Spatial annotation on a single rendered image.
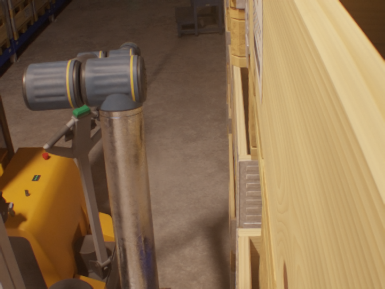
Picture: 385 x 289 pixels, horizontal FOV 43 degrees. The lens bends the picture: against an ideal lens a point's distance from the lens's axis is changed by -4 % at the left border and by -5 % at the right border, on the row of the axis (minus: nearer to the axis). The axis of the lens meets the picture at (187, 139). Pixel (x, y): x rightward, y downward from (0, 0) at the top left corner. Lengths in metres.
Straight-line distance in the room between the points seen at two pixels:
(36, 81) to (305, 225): 1.40
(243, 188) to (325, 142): 1.03
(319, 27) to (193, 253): 3.49
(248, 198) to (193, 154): 3.50
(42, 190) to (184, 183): 1.71
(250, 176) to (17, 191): 1.95
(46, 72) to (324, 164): 1.43
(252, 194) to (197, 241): 2.56
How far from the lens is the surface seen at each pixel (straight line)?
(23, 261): 2.82
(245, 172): 1.17
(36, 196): 2.86
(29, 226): 2.69
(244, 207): 1.23
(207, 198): 4.14
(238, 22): 1.01
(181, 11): 8.11
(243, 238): 0.94
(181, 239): 3.77
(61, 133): 2.45
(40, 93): 1.56
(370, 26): 0.76
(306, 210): 0.20
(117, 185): 1.62
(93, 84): 1.52
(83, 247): 3.14
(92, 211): 2.83
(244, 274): 0.87
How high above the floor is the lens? 2.48
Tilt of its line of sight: 30 degrees down
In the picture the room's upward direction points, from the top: 4 degrees counter-clockwise
